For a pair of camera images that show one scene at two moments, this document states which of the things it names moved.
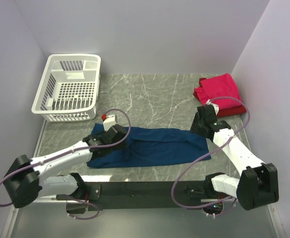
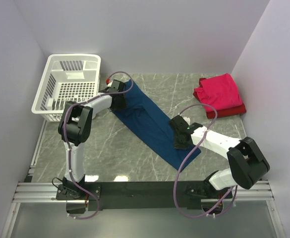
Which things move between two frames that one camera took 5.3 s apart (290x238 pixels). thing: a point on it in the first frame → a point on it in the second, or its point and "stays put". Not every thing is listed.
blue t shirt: x=148 y=146 → x=145 y=116
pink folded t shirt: x=222 y=90 stays put
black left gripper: x=120 y=147 → x=122 y=105
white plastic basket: x=69 y=88 stays put
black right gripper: x=194 y=126 → x=179 y=146
